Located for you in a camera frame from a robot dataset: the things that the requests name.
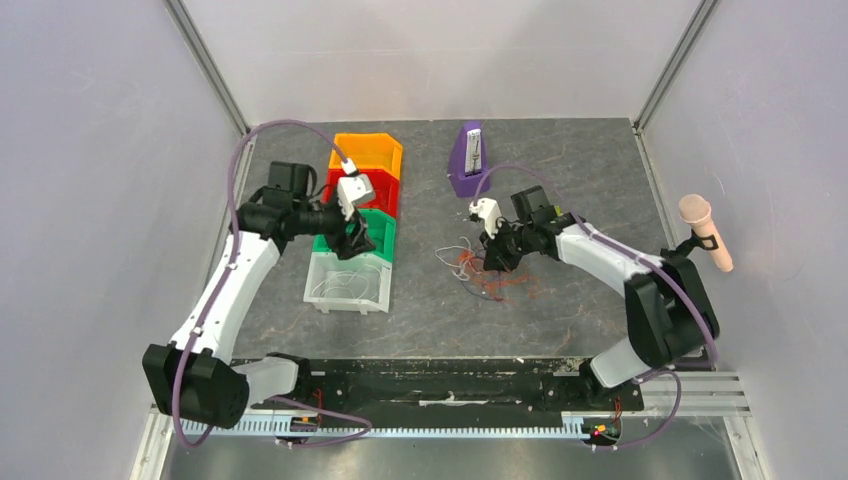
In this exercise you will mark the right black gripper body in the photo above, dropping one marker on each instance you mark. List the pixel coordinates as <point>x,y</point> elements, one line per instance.
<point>502,244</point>

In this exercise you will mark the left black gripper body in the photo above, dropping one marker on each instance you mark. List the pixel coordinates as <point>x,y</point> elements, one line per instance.
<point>337,225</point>

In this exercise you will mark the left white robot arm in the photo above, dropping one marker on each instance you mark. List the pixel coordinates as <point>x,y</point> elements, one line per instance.
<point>191,377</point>

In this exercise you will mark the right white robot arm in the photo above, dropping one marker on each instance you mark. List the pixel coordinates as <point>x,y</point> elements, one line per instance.
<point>668,312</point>

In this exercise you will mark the green plastic bin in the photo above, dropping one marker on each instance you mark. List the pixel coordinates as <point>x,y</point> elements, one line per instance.
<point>381,230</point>

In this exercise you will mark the clear white plastic bin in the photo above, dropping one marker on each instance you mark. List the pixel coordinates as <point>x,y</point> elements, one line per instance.
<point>361,284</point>

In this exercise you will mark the red plastic bin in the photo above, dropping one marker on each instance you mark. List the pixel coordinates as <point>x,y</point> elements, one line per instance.
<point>385,185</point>

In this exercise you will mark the orange plastic bin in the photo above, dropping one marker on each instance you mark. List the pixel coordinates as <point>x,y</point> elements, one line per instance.
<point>372,151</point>

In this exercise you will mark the purple metronome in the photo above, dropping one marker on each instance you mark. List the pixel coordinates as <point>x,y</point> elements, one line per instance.
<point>468,161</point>

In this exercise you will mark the pink microphone on stand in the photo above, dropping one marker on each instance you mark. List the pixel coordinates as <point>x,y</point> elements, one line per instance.
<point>696,212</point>

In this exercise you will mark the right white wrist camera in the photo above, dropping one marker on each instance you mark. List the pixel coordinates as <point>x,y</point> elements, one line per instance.
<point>487,212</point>

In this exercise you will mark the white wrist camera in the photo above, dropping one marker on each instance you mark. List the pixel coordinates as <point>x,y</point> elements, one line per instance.
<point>353,189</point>
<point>487,212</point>

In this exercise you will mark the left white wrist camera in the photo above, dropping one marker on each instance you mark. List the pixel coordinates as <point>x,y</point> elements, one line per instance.
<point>353,189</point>

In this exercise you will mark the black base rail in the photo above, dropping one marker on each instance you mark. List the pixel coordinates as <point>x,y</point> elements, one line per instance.
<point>453,393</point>

